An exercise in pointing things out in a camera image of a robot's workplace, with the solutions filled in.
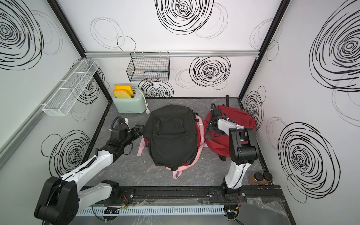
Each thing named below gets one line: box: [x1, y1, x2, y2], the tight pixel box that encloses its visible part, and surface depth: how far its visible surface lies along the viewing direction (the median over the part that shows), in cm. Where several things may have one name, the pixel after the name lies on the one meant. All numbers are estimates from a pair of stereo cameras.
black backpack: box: [142, 104, 198, 172], surface depth 89 cm
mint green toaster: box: [112, 87, 147, 114], surface depth 104 cm
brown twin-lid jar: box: [247, 171, 273, 186], surface depth 73 cm
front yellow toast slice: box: [113, 89, 132, 99], surface depth 98 cm
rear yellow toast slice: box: [114, 84, 134, 95], surface depth 99 cm
